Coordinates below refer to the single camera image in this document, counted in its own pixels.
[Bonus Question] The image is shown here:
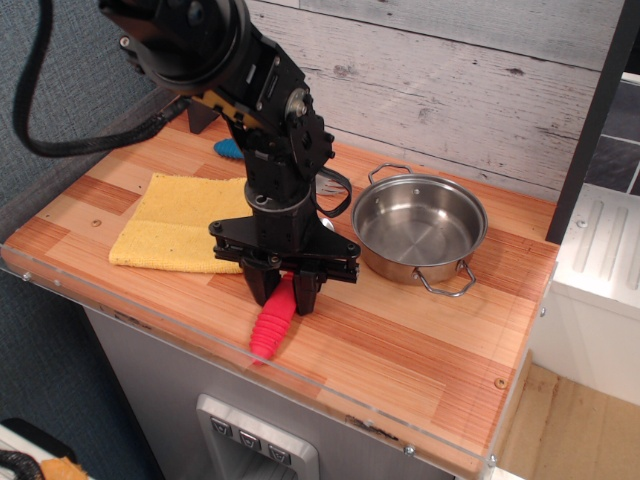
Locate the dark grey right post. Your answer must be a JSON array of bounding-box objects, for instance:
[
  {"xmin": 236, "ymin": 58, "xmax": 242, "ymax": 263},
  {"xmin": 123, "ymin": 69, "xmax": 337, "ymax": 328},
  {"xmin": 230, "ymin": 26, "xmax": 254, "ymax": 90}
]
[{"xmin": 545, "ymin": 0, "xmax": 639, "ymax": 245}]

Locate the black braided cable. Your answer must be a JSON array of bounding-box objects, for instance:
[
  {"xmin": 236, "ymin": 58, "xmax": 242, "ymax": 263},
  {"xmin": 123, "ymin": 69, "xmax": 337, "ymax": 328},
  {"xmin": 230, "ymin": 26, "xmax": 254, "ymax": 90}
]
[{"xmin": 10, "ymin": 0, "xmax": 193, "ymax": 159}]

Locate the blue handled metal fork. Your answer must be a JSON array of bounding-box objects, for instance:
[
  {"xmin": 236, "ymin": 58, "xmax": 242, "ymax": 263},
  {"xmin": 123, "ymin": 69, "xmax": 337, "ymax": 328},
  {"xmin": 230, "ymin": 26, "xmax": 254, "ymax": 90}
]
[{"xmin": 213, "ymin": 138, "xmax": 351, "ymax": 196}]

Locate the dark grey left post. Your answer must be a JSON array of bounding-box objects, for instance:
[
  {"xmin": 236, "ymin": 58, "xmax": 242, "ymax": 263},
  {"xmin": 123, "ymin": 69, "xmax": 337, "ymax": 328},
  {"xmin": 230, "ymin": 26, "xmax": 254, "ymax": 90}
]
[{"xmin": 187, "ymin": 102, "xmax": 219, "ymax": 134}]

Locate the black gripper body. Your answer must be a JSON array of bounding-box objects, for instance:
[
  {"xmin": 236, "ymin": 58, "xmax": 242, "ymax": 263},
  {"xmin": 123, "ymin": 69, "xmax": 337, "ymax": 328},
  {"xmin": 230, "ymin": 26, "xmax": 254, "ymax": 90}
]
[{"xmin": 209, "ymin": 204, "xmax": 360, "ymax": 283}]

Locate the stainless steel pot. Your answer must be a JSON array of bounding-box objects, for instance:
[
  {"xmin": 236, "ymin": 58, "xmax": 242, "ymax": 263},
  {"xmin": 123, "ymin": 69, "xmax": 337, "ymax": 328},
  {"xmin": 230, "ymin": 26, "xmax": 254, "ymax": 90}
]
[{"xmin": 351, "ymin": 163, "xmax": 489, "ymax": 298}]

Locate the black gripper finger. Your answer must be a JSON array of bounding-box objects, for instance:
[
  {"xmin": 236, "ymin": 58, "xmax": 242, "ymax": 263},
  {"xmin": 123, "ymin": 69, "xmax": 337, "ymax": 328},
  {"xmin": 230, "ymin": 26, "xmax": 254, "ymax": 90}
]
[
  {"xmin": 240, "ymin": 257, "xmax": 281, "ymax": 306},
  {"xmin": 293, "ymin": 270, "xmax": 326, "ymax": 316}
]

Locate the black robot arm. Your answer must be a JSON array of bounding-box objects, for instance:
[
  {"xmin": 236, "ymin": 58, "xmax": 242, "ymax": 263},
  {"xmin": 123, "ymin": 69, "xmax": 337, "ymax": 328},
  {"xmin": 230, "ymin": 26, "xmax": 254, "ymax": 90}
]
[{"xmin": 99, "ymin": 1, "xmax": 360, "ymax": 315}]

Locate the grey toy fridge cabinet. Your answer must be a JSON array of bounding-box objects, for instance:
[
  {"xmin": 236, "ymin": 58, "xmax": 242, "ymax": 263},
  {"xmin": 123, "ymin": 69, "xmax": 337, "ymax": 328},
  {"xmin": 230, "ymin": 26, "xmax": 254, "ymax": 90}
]
[{"xmin": 87, "ymin": 310, "xmax": 451, "ymax": 479}]

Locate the white toy sink unit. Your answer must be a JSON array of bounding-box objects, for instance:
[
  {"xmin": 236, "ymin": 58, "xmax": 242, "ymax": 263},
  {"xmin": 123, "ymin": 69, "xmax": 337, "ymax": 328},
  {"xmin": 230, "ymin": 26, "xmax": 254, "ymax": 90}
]
[{"xmin": 529, "ymin": 73, "xmax": 639, "ymax": 404}]

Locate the red handled metal spoon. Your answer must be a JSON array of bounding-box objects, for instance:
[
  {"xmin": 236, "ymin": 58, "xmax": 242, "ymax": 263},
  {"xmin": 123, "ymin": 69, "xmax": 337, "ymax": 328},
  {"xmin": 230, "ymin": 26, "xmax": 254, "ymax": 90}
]
[{"xmin": 248, "ymin": 217, "xmax": 337, "ymax": 367}]

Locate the yellow folded cloth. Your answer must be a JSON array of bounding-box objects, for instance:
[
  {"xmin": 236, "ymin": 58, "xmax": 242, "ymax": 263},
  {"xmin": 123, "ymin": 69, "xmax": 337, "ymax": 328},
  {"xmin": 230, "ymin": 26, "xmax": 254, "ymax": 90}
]
[{"xmin": 109, "ymin": 173, "xmax": 251, "ymax": 274}]

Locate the clear acrylic edge guard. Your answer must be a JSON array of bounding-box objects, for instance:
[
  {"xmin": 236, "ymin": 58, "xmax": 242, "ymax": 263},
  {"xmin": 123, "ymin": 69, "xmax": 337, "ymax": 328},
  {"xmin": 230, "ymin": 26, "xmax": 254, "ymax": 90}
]
[{"xmin": 2, "ymin": 242, "xmax": 503, "ymax": 479}]

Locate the dark grey post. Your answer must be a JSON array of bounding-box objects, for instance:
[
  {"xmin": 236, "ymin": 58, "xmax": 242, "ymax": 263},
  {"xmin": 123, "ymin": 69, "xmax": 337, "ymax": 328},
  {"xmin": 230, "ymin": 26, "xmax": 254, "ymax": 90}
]
[
  {"xmin": 187, "ymin": 102, "xmax": 219, "ymax": 134},
  {"xmin": 545, "ymin": 0, "xmax": 639, "ymax": 245}
]

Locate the orange object bottom left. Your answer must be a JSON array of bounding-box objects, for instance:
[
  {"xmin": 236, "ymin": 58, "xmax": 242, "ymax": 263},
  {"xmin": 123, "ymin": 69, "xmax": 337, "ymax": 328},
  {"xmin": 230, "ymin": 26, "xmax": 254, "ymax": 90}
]
[{"xmin": 40, "ymin": 457, "xmax": 90, "ymax": 480}]

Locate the silver ice dispenser panel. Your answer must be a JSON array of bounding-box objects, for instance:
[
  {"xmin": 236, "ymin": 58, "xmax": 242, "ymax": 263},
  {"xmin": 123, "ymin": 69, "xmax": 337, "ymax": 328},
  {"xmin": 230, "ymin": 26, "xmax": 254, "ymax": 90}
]
[{"xmin": 196, "ymin": 394, "xmax": 320, "ymax": 479}]

